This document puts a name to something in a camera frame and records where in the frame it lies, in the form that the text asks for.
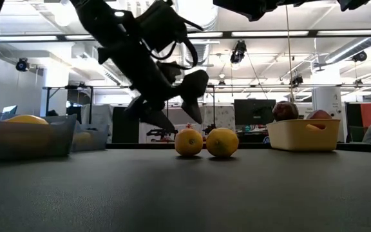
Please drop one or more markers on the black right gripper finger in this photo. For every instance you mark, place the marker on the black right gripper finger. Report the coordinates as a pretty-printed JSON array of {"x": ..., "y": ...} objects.
[{"x": 229, "y": 4}]

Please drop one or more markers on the small laptop screen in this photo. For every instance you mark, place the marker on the small laptop screen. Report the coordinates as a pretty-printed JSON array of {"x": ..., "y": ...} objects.
[{"x": 10, "y": 110}]

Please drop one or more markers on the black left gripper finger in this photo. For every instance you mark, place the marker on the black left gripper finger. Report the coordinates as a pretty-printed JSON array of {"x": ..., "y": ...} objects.
[
  {"x": 193, "y": 85},
  {"x": 156, "y": 119}
]

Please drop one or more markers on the black table mat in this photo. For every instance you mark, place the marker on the black table mat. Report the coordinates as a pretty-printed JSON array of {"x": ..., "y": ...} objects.
[{"x": 185, "y": 193}]

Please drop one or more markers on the black cabinet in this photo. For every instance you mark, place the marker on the black cabinet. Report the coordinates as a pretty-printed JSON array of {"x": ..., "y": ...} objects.
[{"x": 126, "y": 125}]

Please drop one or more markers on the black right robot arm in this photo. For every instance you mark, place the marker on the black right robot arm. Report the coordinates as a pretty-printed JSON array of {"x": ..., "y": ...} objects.
[{"x": 353, "y": 4}]

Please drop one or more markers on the silver ventilation duct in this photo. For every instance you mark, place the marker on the silver ventilation duct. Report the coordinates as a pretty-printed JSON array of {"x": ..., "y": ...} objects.
[{"x": 353, "y": 50}]

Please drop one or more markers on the yellow lemon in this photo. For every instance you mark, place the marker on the yellow lemon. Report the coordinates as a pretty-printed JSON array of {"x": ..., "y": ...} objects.
[
  {"x": 188, "y": 142},
  {"x": 83, "y": 139},
  {"x": 222, "y": 142}
]

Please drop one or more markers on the black overhead beam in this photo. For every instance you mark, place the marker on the black overhead beam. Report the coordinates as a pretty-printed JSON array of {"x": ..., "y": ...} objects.
[{"x": 224, "y": 33}]

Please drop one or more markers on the black metal rack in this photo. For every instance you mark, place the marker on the black metal rack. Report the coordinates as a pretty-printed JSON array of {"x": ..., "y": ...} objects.
[{"x": 76, "y": 96}]

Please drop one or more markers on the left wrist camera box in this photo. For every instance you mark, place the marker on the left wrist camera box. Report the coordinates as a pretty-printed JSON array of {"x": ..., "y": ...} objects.
[{"x": 163, "y": 25}]

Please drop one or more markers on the dark red bell pepper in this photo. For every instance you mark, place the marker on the dark red bell pepper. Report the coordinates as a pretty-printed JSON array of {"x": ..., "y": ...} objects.
[{"x": 285, "y": 110}]

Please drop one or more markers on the red apple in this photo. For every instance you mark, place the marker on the red apple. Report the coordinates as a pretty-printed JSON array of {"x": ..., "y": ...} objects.
[{"x": 319, "y": 114}]

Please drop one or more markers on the grey plastic basket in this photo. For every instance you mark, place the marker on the grey plastic basket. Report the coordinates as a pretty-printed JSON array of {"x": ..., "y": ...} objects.
[
  {"x": 98, "y": 138},
  {"x": 56, "y": 138}
]

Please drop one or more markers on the black computer monitor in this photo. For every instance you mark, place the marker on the black computer monitor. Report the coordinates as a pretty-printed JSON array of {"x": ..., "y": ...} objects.
[{"x": 254, "y": 111}]

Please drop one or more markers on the tan plastic basket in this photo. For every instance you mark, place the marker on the tan plastic basket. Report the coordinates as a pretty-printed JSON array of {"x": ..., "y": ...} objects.
[{"x": 295, "y": 135}]

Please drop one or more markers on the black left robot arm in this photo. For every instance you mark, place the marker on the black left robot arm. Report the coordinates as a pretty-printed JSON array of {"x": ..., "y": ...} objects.
[{"x": 98, "y": 19}]

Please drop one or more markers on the black ceiling camera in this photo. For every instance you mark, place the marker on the black ceiling camera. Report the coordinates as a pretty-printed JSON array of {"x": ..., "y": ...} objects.
[
  {"x": 360, "y": 56},
  {"x": 238, "y": 51},
  {"x": 22, "y": 64},
  {"x": 297, "y": 80}
]

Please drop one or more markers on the white building pillar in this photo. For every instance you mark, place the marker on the white building pillar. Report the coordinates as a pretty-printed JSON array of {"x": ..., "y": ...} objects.
[{"x": 328, "y": 96}]

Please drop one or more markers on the yellow bell pepper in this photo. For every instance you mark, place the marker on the yellow bell pepper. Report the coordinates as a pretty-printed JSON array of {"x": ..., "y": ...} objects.
[{"x": 27, "y": 120}]

